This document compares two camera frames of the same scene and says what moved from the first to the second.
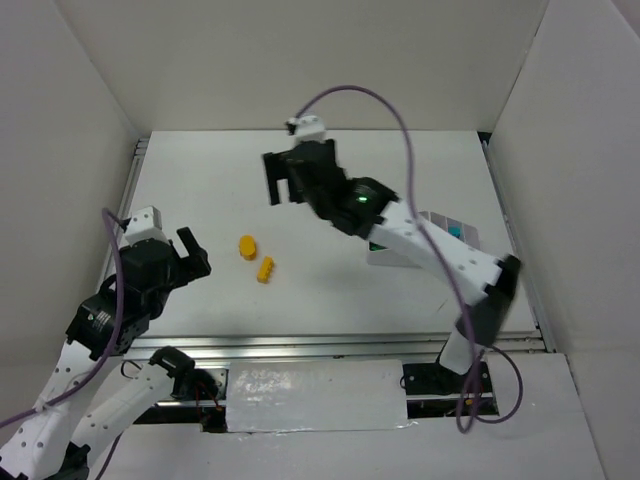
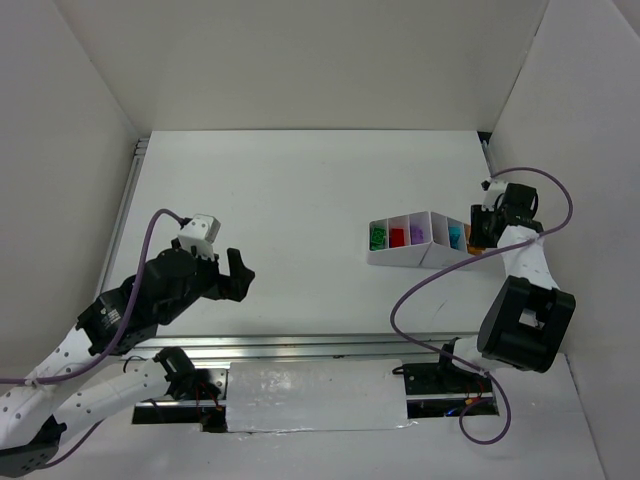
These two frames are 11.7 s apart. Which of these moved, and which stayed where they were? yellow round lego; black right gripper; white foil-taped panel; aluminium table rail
Moved: black right gripper; yellow round lego
Stayed: aluminium table rail; white foil-taped panel
